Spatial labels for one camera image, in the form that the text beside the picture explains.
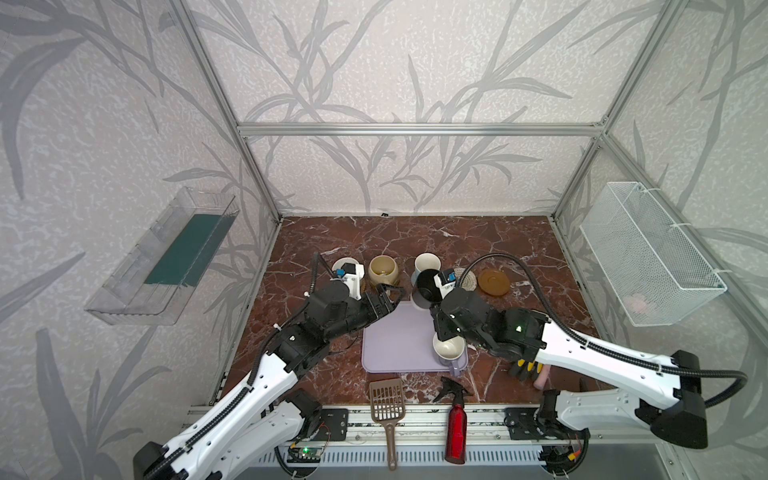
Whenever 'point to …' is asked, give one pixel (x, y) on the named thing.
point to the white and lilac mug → (452, 352)
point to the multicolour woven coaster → (469, 282)
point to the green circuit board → (307, 455)
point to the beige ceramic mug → (383, 269)
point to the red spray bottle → (456, 434)
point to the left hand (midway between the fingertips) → (402, 292)
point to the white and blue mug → (424, 261)
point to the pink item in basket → (637, 302)
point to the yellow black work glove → (526, 370)
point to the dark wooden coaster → (493, 282)
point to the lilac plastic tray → (401, 342)
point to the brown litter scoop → (387, 398)
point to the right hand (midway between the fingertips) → (432, 302)
